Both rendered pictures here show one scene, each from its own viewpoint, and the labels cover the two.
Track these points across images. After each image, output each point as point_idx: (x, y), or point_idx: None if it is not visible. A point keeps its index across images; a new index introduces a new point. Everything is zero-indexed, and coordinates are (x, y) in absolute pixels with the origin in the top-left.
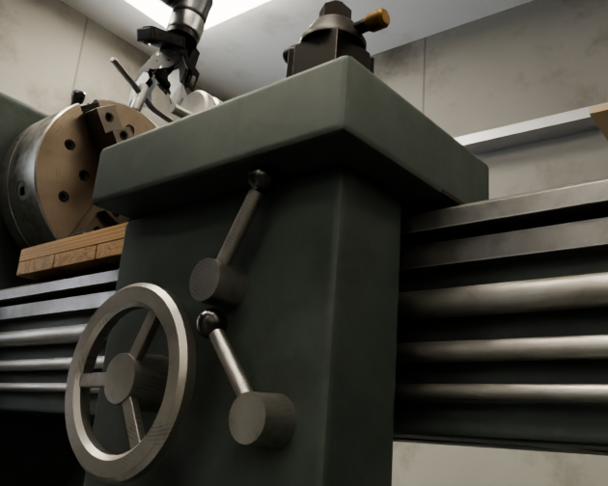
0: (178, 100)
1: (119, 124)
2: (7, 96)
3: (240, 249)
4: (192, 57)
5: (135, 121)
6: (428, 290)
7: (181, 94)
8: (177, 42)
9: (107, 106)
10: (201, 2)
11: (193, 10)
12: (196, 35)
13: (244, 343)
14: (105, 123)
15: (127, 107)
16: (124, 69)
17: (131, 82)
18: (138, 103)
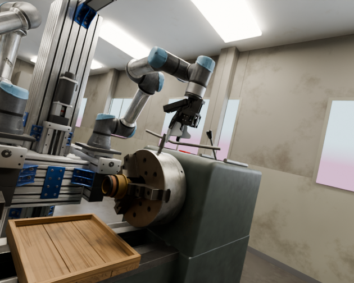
0: (166, 138)
1: (128, 161)
2: (154, 149)
3: None
4: (195, 105)
5: (146, 155)
6: None
7: (168, 133)
8: (179, 104)
9: (126, 155)
10: (193, 73)
11: (189, 81)
12: (190, 94)
13: None
14: (125, 162)
15: (145, 150)
16: (150, 132)
17: (156, 136)
18: (159, 144)
